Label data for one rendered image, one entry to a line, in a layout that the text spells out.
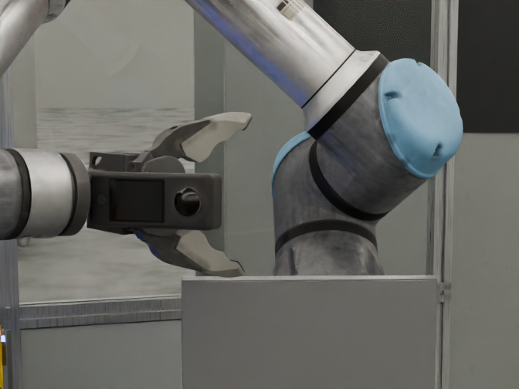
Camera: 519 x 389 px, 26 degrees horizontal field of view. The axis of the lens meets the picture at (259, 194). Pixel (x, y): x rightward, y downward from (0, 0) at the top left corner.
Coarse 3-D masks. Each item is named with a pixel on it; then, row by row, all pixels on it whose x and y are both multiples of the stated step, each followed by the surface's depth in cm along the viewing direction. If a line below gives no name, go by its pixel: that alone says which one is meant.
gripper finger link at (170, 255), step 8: (144, 240) 98; (152, 240) 99; (160, 240) 99; (168, 240) 100; (176, 240) 100; (152, 248) 99; (160, 248) 99; (168, 248) 100; (160, 256) 100; (168, 256) 100; (176, 256) 100; (184, 256) 101; (176, 264) 101; (184, 264) 101; (192, 264) 102
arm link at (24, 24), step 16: (0, 0) 115; (16, 0) 116; (32, 0) 118; (48, 0) 121; (64, 0) 123; (0, 16) 114; (16, 16) 116; (32, 16) 118; (48, 16) 124; (0, 32) 113; (16, 32) 115; (32, 32) 119; (0, 48) 113; (16, 48) 116; (0, 64) 113
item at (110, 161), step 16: (80, 160) 94; (112, 160) 100; (128, 160) 98; (144, 160) 97; (160, 160) 98; (176, 160) 99; (80, 176) 93; (80, 192) 93; (80, 208) 93; (80, 224) 94
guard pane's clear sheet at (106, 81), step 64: (128, 0) 205; (320, 0) 214; (384, 0) 217; (64, 64) 203; (128, 64) 206; (192, 64) 209; (64, 128) 205; (128, 128) 208; (256, 128) 214; (256, 192) 216; (64, 256) 208; (128, 256) 211; (256, 256) 217; (384, 256) 224
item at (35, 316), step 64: (448, 0) 219; (448, 64) 220; (0, 128) 201; (448, 192) 224; (0, 256) 204; (448, 256) 226; (0, 320) 205; (64, 320) 208; (128, 320) 211; (448, 320) 228; (448, 384) 230
